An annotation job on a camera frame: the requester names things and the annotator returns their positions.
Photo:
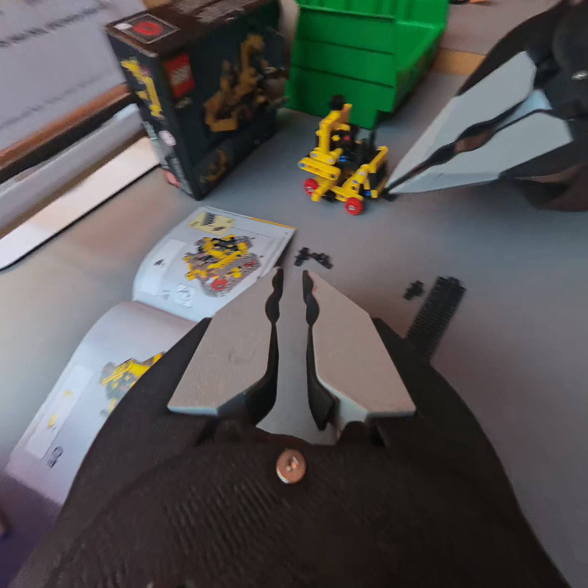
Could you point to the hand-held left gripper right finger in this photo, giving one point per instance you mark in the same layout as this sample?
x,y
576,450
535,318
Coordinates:
x,y
358,363

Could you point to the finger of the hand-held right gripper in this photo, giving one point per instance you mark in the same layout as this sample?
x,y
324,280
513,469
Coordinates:
x,y
482,101
505,156

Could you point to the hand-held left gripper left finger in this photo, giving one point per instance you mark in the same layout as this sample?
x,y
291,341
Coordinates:
x,y
229,363

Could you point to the single black track link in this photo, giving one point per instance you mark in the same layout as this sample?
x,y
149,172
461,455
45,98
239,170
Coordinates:
x,y
413,289

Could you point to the pile of track pieces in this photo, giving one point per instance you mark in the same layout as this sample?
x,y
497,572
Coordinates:
x,y
317,257

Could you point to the yellow lego bulldozer model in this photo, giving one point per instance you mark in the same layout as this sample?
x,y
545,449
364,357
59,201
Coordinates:
x,y
321,163

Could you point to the lego instruction booklet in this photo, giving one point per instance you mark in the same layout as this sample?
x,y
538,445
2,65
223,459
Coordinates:
x,y
160,271

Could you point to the dark cardboard lego box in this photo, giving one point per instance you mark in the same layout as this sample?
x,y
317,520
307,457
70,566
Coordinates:
x,y
220,115

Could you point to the green plastic bin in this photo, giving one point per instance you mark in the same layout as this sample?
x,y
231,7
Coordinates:
x,y
349,69

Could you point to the printed instruction sheet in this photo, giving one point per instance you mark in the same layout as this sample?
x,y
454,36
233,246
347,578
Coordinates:
x,y
55,55

